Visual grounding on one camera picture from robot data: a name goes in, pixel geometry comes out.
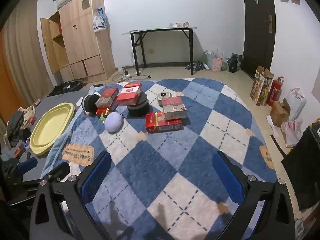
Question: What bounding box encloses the orange curtain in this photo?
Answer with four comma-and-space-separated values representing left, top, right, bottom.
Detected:
0, 31, 24, 123

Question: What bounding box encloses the red fire extinguisher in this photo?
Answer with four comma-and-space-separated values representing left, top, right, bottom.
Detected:
266, 77, 285, 108

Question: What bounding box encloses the black folding table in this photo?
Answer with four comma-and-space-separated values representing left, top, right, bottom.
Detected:
122, 26, 197, 77

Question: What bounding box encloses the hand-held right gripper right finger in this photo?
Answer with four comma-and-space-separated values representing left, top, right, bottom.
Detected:
212, 151, 297, 240

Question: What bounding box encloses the large black foam cylinder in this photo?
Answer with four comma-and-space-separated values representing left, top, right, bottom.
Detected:
127, 92, 150, 117

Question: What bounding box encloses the dark green clothing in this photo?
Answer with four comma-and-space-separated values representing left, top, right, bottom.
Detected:
6, 111, 32, 148

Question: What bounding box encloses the large white plastic bag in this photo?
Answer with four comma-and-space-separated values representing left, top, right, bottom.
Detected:
285, 88, 307, 122

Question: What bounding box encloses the black stick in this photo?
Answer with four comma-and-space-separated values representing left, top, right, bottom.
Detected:
270, 135, 287, 155

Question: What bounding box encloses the wooden wardrobe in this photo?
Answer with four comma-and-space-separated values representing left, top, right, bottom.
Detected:
40, 0, 117, 82

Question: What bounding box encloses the red box white lid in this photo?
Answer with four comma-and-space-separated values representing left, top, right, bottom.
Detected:
116, 85, 140, 106

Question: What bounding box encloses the plaid cloth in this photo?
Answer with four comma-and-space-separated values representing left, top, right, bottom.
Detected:
185, 60, 208, 72

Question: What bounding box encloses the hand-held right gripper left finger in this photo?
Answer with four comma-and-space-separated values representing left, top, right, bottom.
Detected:
29, 151, 113, 240

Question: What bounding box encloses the large red carton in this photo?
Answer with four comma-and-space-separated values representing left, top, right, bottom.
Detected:
146, 112, 183, 133

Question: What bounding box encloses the colourful cardboard box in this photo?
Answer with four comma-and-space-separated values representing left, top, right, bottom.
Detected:
250, 66, 275, 106

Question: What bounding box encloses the white power strip with cables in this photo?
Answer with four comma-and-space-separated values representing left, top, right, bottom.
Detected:
111, 66, 150, 82

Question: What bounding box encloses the beige cloth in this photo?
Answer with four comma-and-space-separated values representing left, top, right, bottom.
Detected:
17, 106, 37, 120

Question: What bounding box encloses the purple round pouch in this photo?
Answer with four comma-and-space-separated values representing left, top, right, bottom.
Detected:
104, 112, 125, 133

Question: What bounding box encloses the white round tape roll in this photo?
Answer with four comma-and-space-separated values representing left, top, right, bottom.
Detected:
157, 91, 177, 105

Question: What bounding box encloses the grey bed sheet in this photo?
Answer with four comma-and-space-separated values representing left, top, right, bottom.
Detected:
0, 84, 100, 195

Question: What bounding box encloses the yellow plastic basin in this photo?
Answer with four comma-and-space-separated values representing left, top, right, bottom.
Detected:
29, 102, 75, 155

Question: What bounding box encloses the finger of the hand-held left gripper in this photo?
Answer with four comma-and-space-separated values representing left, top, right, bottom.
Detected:
17, 159, 38, 176
22, 162, 70, 188

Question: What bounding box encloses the dark cabinet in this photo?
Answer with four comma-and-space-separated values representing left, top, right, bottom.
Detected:
281, 125, 320, 210

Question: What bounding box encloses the black open suitcase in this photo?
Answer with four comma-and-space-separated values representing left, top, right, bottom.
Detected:
47, 80, 84, 97

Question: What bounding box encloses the dark door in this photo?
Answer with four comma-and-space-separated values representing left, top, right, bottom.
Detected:
241, 0, 277, 80

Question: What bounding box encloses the pink package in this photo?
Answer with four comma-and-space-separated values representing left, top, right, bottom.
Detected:
212, 56, 223, 72

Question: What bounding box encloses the blue checked blanket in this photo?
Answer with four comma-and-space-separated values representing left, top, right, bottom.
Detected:
40, 77, 278, 240

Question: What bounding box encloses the beige curtain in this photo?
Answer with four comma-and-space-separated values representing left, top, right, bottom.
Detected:
4, 0, 54, 90

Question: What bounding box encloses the blue cloth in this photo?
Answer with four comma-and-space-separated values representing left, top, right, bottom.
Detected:
97, 6, 108, 28

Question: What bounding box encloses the white paper sheet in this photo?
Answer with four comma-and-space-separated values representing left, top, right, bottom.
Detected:
266, 115, 280, 138

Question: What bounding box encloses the cream box red lettering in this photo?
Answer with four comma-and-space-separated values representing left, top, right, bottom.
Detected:
163, 104, 187, 120

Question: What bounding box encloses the brown cardboard box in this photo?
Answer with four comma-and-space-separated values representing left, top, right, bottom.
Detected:
269, 99, 291, 127

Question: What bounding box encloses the printed white plastic bag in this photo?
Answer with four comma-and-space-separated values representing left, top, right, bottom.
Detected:
92, 15, 107, 32

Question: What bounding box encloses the grey beige box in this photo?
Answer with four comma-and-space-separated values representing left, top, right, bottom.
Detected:
96, 96, 113, 108

